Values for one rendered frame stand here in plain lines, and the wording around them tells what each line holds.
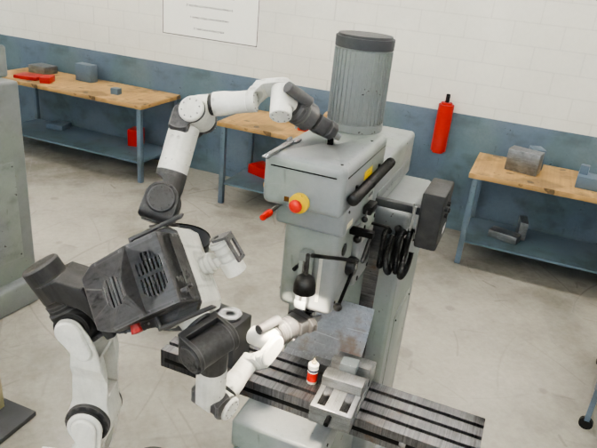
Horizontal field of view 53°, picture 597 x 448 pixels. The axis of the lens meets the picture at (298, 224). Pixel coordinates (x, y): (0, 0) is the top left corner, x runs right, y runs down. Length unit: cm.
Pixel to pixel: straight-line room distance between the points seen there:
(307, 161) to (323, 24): 468
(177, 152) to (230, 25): 509
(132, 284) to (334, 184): 62
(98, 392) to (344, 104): 122
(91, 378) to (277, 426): 69
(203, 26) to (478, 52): 295
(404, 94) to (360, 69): 418
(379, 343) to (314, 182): 106
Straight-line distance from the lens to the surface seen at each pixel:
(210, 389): 181
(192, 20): 704
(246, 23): 671
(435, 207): 210
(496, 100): 606
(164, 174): 176
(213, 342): 168
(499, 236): 579
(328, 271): 197
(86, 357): 190
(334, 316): 256
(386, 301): 249
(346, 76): 204
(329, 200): 173
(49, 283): 184
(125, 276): 164
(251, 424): 226
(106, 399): 203
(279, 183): 178
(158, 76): 736
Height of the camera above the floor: 241
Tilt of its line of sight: 24 degrees down
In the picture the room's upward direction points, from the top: 6 degrees clockwise
